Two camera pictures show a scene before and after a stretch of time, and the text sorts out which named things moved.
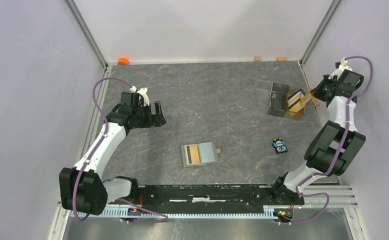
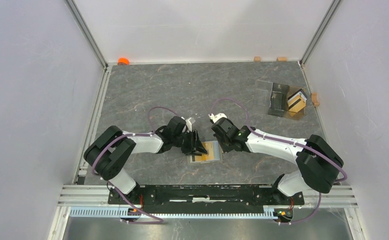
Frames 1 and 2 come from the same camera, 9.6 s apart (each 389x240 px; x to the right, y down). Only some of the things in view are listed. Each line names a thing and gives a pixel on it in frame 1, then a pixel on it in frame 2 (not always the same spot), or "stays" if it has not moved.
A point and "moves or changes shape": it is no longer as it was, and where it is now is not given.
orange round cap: x=123 y=61 stays
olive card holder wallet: x=207 y=153 moves or changes shape
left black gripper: x=153 y=120 -> x=195 y=146
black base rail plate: x=208 y=196 stays
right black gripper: x=315 y=91 -> x=225 y=149
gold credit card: x=304 y=99 -> x=212 y=147
